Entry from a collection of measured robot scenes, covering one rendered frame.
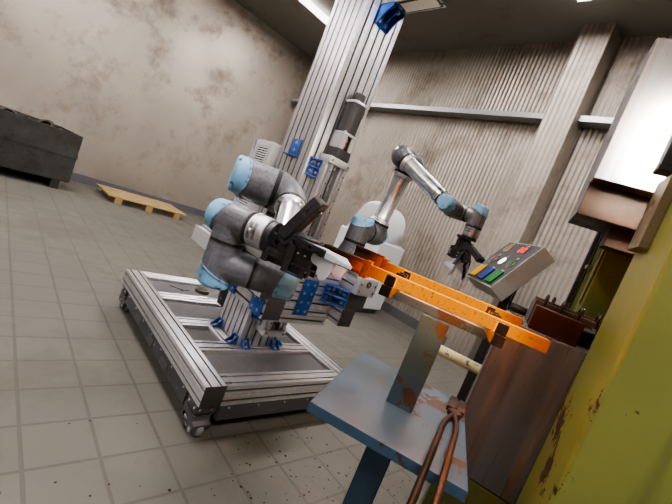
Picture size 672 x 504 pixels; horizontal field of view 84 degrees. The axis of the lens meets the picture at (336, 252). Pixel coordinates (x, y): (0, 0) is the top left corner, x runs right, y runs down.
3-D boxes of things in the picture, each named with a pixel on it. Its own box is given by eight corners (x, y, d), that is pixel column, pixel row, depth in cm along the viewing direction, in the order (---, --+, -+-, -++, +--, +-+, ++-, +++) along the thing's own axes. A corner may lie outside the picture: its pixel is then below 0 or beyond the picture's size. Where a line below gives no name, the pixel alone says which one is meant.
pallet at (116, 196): (170, 210, 656) (172, 204, 655) (185, 221, 601) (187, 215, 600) (94, 189, 574) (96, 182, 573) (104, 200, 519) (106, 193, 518)
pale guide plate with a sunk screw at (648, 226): (637, 246, 82) (672, 173, 80) (626, 249, 90) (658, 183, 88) (648, 249, 81) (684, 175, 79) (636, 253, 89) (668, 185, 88)
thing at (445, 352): (420, 348, 167) (425, 337, 166) (423, 346, 172) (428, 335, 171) (523, 401, 148) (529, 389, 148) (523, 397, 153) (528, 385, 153)
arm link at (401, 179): (352, 236, 204) (399, 143, 195) (367, 241, 215) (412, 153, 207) (368, 246, 197) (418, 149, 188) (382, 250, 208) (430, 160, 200)
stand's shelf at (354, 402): (306, 410, 70) (309, 401, 70) (359, 357, 108) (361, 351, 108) (463, 503, 61) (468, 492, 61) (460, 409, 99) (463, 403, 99)
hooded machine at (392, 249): (312, 287, 487) (350, 191, 474) (343, 293, 530) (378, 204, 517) (349, 312, 436) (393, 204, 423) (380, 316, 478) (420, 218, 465)
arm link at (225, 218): (217, 231, 89) (229, 198, 88) (255, 249, 86) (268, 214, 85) (195, 229, 82) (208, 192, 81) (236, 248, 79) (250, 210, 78)
